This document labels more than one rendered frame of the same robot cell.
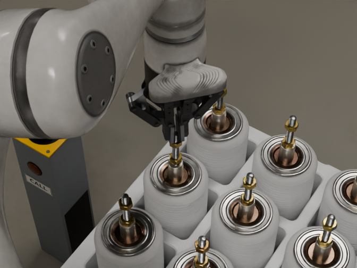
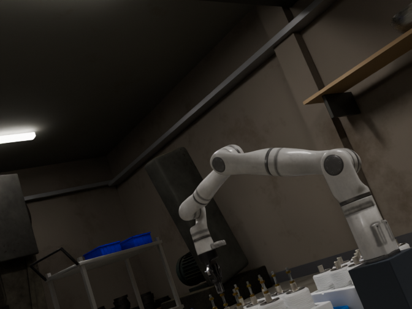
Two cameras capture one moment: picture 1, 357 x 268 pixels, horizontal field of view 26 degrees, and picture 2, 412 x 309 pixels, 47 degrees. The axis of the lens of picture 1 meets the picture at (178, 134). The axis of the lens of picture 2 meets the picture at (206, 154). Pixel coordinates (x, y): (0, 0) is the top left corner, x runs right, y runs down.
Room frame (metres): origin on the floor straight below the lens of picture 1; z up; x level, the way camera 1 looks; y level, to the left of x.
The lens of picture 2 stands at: (-0.38, 1.55, 0.44)
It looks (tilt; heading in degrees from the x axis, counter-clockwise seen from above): 13 degrees up; 300
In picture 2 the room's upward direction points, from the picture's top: 20 degrees counter-clockwise
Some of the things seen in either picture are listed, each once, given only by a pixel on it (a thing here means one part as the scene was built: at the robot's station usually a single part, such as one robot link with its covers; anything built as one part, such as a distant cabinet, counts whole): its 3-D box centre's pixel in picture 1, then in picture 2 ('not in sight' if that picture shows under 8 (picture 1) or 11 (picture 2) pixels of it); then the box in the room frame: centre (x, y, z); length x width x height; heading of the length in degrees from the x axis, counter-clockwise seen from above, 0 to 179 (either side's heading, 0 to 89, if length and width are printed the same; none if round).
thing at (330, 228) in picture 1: (329, 224); not in sight; (0.53, -0.19, 0.32); 0.02 x 0.02 x 0.01; 5
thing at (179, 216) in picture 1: (176, 209); not in sight; (0.66, 0.00, 0.16); 0.10 x 0.10 x 0.18
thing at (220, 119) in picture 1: (218, 117); not in sight; (0.76, -0.06, 0.26); 0.02 x 0.02 x 0.03
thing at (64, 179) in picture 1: (58, 193); not in sight; (0.69, 0.19, 0.16); 0.07 x 0.07 x 0.31; 57
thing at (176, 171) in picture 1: (175, 169); not in sight; (0.66, 0.00, 0.26); 0.02 x 0.02 x 0.03
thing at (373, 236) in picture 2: not in sight; (368, 229); (0.00, 0.18, 0.39); 0.09 x 0.09 x 0.17; 69
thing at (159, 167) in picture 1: (175, 174); not in sight; (0.66, 0.00, 0.25); 0.08 x 0.08 x 0.01
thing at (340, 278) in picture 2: not in sight; (347, 289); (0.36, -0.44, 0.16); 0.10 x 0.10 x 0.18
